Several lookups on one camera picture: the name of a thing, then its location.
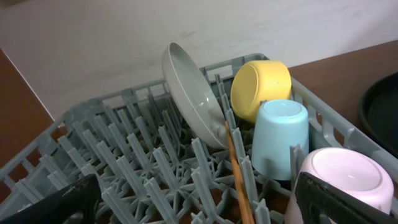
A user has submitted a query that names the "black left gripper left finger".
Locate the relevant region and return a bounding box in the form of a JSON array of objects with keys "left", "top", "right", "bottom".
[{"left": 1, "top": 174, "right": 101, "bottom": 224}]

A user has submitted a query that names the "grey plastic dishwasher rack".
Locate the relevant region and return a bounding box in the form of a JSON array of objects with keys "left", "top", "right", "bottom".
[{"left": 0, "top": 52, "right": 398, "bottom": 224}]

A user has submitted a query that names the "pink plastic cup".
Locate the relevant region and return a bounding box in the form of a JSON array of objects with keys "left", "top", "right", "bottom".
[{"left": 300, "top": 147, "right": 394, "bottom": 214}]

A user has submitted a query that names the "grey round plate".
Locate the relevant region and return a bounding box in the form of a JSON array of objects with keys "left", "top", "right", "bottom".
[{"left": 161, "top": 42, "right": 228, "bottom": 149}]

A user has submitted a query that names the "wooden chopstick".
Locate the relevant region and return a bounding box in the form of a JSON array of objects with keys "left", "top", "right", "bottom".
[{"left": 224, "top": 121, "right": 254, "bottom": 224}]

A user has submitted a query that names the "yellow plastic bowl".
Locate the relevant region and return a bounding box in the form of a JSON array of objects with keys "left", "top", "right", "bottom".
[{"left": 230, "top": 60, "right": 292, "bottom": 123}]

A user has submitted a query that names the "round black tray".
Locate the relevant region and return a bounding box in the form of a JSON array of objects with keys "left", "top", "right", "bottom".
[{"left": 358, "top": 73, "right": 397, "bottom": 157}]

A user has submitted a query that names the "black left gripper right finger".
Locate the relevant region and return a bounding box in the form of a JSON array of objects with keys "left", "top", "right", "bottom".
[{"left": 295, "top": 172, "right": 397, "bottom": 224}]

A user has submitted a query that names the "light blue plastic cup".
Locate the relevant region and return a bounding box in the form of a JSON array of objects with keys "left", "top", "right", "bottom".
[{"left": 251, "top": 100, "right": 309, "bottom": 180}]

